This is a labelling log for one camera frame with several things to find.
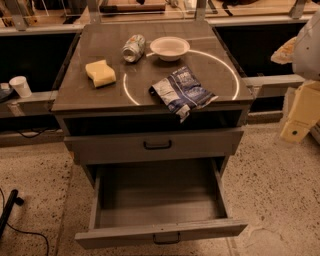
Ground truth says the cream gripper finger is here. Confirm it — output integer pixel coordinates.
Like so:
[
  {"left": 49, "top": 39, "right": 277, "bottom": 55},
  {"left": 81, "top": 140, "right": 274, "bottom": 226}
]
[
  {"left": 280, "top": 80, "right": 320, "bottom": 143},
  {"left": 271, "top": 37, "right": 296, "bottom": 65}
]

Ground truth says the blue chip bag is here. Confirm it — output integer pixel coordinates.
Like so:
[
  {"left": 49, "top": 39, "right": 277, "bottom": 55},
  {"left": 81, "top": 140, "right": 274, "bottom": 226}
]
[{"left": 149, "top": 66, "right": 218, "bottom": 122}]

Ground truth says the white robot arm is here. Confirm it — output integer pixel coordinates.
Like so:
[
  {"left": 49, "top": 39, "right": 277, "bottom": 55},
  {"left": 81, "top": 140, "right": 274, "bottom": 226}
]
[{"left": 271, "top": 10, "right": 320, "bottom": 143}]

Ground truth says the grey drawer cabinet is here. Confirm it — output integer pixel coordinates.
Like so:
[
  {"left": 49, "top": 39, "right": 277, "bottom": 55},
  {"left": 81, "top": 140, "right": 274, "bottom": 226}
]
[{"left": 52, "top": 22, "right": 253, "bottom": 180}]

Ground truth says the open middle drawer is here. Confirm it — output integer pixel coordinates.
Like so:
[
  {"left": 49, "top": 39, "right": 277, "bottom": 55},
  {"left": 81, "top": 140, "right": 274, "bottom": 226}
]
[{"left": 75, "top": 158, "right": 247, "bottom": 249}]

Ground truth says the closed top drawer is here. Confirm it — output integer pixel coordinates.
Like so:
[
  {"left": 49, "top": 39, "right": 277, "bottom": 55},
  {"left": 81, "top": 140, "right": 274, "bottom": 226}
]
[{"left": 65, "top": 128, "right": 243, "bottom": 165}]

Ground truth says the white bowl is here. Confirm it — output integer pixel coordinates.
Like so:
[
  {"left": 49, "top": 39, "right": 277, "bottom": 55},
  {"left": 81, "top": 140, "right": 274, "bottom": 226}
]
[{"left": 150, "top": 37, "right": 190, "bottom": 62}]

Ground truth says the crushed soda can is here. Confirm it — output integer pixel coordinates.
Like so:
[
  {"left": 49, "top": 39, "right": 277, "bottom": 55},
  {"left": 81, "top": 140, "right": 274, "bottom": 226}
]
[{"left": 122, "top": 34, "right": 146, "bottom": 63}]

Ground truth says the yellow sponge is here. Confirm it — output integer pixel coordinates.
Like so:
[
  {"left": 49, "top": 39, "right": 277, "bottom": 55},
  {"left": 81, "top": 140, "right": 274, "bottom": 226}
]
[{"left": 85, "top": 60, "right": 116, "bottom": 88}]

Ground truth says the white paper cup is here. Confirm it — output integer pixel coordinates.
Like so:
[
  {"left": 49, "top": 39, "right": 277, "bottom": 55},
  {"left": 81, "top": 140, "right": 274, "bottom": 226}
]
[{"left": 9, "top": 76, "right": 32, "bottom": 98}]

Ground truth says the black stand foot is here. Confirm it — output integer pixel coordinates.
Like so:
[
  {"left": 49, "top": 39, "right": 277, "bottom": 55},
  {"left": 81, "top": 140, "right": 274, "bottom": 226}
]
[{"left": 0, "top": 189, "right": 24, "bottom": 238}]

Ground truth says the black floor cable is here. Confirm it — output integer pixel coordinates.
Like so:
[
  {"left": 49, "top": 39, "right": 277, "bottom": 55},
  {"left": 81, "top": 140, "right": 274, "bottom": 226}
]
[{"left": 0, "top": 188, "right": 50, "bottom": 256}]

